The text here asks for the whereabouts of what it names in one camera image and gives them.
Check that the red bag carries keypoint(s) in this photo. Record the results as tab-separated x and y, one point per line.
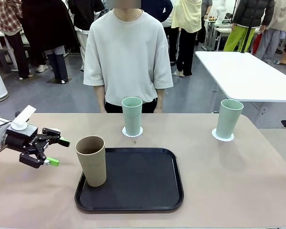
258	44

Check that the person in lime green trousers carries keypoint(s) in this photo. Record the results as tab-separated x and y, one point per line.
243	23

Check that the pale green plastic cup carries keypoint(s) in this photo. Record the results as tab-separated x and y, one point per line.
132	119
228	121

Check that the black step stool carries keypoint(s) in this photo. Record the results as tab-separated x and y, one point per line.
0	58

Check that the person in black top white trousers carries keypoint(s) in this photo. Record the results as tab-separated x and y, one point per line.
85	14

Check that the person in beige jacket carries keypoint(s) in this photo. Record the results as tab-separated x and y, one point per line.
274	31

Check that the person's right forearm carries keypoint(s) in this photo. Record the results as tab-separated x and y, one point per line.
99	97

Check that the person in plaid shirt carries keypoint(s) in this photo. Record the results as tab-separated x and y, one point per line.
4	14

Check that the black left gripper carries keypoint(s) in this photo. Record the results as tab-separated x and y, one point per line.
19	140

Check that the person in pale yellow top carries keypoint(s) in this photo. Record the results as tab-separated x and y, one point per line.
186	23

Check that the brown plastic cup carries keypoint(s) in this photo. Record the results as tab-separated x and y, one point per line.
93	164

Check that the white background desk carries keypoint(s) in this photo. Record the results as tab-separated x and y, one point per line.
217	28

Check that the person in pale grey t-shirt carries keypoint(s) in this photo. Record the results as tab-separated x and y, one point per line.
128	52

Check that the person's left forearm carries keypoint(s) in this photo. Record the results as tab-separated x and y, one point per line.
160	100

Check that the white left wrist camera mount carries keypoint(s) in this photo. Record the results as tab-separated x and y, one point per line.
21	120

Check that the black plastic serving tray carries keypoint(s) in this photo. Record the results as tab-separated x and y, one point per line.
138	181

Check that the white scalloped paper coaster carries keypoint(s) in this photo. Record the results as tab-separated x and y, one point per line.
213	134
133	136

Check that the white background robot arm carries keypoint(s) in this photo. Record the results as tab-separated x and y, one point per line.
221	9

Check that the person in dark blue top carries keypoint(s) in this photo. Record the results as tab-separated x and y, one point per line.
168	9

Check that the white rectangular table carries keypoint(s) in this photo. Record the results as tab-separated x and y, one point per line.
245	76

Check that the person in long black coat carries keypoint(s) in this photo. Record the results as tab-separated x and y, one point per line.
47	23

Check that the black stand pole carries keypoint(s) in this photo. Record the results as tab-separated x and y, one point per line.
245	35

